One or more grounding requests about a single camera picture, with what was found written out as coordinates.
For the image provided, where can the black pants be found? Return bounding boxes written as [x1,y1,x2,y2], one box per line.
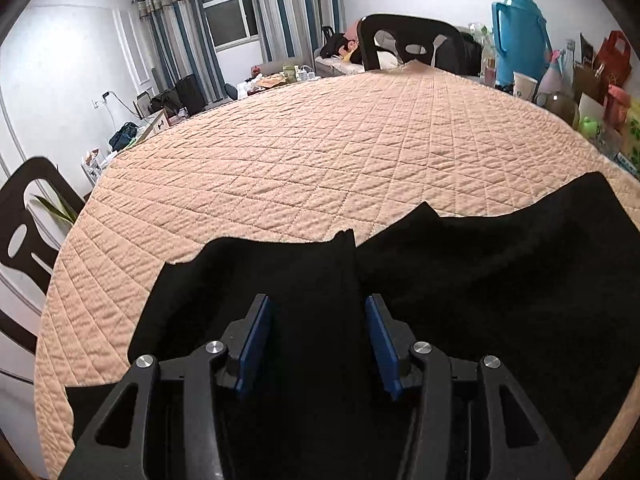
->
[67,172,639,479]

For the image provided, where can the green houseplant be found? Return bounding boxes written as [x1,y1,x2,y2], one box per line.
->
[34,192,78,226]

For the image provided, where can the blue thermos jug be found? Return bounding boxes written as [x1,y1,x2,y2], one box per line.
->
[491,0,552,87]

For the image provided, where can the dark chair at left side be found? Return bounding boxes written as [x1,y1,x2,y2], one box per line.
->
[0,155,87,356]

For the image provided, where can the striped window curtains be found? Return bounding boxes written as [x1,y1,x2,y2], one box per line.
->
[132,0,344,102]

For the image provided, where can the beige quilted bed cover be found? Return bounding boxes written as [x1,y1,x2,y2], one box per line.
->
[35,62,639,478]

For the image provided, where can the red gift bag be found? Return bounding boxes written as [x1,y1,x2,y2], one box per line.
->
[594,30,631,89]

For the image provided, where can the white paper cup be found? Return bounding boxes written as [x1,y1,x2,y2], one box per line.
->
[513,72,538,102]

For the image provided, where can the dark chair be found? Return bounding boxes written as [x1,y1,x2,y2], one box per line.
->
[0,155,87,356]
[357,13,466,75]

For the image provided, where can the dark chair at far side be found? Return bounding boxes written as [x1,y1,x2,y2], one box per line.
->
[357,13,466,75]

